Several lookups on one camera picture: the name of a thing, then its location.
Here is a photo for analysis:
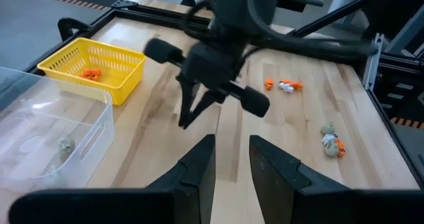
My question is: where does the black frame hook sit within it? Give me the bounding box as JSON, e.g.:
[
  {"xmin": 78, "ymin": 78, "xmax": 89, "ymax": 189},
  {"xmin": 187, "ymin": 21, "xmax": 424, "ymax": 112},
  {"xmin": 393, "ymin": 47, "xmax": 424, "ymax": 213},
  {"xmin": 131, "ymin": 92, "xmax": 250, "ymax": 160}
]
[{"xmin": 57, "ymin": 17, "xmax": 91, "ymax": 42}]

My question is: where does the yellow plastic basket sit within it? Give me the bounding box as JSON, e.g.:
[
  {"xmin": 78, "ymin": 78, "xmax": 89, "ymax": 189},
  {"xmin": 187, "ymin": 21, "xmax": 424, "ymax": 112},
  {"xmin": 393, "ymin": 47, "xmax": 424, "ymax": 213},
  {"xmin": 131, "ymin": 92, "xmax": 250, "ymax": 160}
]
[{"xmin": 36, "ymin": 37, "xmax": 147, "ymax": 107}]

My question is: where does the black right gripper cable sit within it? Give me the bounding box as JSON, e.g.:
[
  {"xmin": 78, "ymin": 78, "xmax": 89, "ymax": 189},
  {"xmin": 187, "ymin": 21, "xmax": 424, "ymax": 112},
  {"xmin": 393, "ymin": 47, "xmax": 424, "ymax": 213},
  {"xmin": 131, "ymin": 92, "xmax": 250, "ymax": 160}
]
[{"xmin": 180, "ymin": 0, "xmax": 378, "ymax": 66}]

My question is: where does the grey plastic skull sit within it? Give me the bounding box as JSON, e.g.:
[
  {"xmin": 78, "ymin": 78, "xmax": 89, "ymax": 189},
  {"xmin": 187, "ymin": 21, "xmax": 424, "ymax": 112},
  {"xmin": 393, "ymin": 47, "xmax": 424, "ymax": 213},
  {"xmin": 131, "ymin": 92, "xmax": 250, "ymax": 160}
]
[
  {"xmin": 320, "ymin": 121, "xmax": 336, "ymax": 136},
  {"xmin": 58, "ymin": 137, "xmax": 76, "ymax": 162},
  {"xmin": 324, "ymin": 142, "xmax": 339, "ymax": 158}
]

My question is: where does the white plastic bone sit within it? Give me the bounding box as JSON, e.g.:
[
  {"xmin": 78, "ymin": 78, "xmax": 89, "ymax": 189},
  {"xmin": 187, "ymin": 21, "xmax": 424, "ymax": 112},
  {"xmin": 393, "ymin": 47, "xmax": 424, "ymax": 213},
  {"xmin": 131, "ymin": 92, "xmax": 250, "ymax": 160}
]
[
  {"xmin": 278, "ymin": 82, "xmax": 295, "ymax": 94},
  {"xmin": 321, "ymin": 133, "xmax": 338, "ymax": 148}
]

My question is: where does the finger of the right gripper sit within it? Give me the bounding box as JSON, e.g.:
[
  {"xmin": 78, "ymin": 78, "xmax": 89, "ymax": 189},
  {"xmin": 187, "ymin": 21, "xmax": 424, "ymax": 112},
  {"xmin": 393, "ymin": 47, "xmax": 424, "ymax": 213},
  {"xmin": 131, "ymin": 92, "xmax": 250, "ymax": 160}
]
[
  {"xmin": 177, "ymin": 75, "xmax": 200, "ymax": 129},
  {"xmin": 185, "ymin": 90, "xmax": 229, "ymax": 129}
]

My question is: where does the clear plastic bin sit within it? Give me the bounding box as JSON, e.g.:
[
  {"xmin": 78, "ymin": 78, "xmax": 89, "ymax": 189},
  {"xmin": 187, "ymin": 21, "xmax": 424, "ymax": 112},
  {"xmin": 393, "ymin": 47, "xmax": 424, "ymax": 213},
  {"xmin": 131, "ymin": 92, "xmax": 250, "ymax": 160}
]
[{"xmin": 0, "ymin": 66, "xmax": 115, "ymax": 192}]

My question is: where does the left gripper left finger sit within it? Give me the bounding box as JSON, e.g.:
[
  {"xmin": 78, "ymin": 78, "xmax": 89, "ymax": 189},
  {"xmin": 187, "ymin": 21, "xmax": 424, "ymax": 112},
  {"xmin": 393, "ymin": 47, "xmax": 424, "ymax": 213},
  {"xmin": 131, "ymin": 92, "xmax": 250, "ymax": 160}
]
[{"xmin": 8, "ymin": 134, "xmax": 217, "ymax": 224}]

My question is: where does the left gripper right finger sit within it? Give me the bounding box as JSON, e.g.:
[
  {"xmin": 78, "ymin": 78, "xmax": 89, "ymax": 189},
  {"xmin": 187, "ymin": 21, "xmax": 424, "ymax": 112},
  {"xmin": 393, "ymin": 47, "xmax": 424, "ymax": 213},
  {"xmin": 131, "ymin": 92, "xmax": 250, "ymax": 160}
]
[{"xmin": 248, "ymin": 135, "xmax": 424, "ymax": 224}]

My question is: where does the orange plastic skeleton hand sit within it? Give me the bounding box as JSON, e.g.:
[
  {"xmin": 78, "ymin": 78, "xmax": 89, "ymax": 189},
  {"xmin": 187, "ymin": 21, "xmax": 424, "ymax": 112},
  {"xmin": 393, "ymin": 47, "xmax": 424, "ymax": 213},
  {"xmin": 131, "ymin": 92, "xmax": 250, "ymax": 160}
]
[{"xmin": 80, "ymin": 68, "xmax": 103, "ymax": 83}]

